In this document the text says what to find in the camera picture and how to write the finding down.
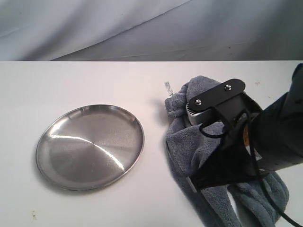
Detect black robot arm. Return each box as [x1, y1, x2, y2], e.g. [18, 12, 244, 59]
[186, 64, 303, 191]

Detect black camera cable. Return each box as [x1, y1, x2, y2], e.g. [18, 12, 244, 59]
[198, 111, 303, 227]

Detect grey-blue fleece towel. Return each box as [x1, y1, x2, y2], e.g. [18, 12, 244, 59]
[165, 76, 289, 227]

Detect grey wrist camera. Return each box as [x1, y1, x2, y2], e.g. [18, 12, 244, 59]
[186, 79, 247, 126]

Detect white backdrop cloth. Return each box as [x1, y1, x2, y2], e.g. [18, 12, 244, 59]
[0, 0, 303, 61]

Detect round stainless steel plate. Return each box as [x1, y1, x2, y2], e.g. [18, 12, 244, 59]
[35, 104, 144, 191]

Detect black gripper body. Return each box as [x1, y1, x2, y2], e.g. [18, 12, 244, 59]
[187, 111, 258, 192]

